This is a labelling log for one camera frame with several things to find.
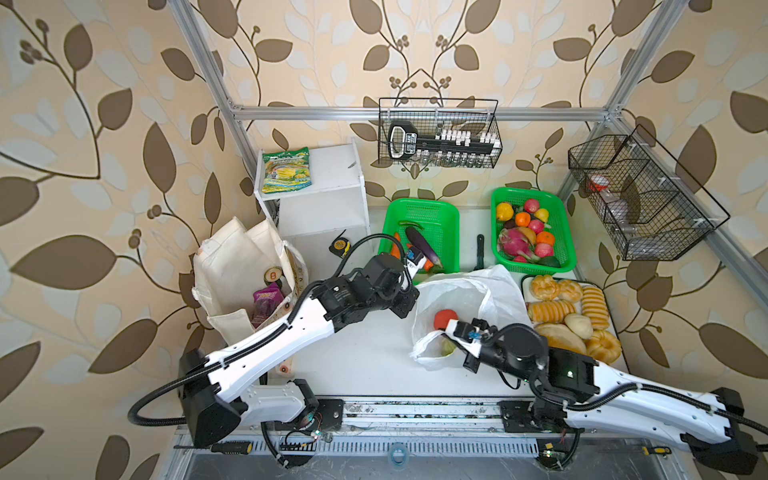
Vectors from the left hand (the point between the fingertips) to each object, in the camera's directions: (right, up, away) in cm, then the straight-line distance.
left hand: (420, 289), depth 70 cm
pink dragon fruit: (+34, +10, +29) cm, 46 cm away
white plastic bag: (+18, -2, +3) cm, 18 cm away
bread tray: (+47, -11, +16) cm, 51 cm away
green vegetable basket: (+10, +20, +45) cm, 50 cm away
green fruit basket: (+43, +15, +35) cm, 57 cm away
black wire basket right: (+57, +19, +2) cm, 60 cm away
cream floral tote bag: (-53, +2, +10) cm, 54 cm away
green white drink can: (-43, +1, +18) cm, 47 cm away
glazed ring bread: (+53, -18, +12) cm, 57 cm away
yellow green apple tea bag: (-37, +31, +11) cm, 49 cm away
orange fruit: (+42, +19, +39) cm, 60 cm away
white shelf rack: (-29, +18, +25) cm, 42 cm away
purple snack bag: (-42, -5, +10) cm, 43 cm away
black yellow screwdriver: (-46, -37, -2) cm, 59 cm away
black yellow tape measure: (-26, +10, +38) cm, 47 cm away
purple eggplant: (+4, +10, +35) cm, 36 cm away
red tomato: (+8, -11, +17) cm, 22 cm away
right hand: (+5, -9, -4) cm, 11 cm away
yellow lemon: (+34, +22, +38) cm, 56 cm away
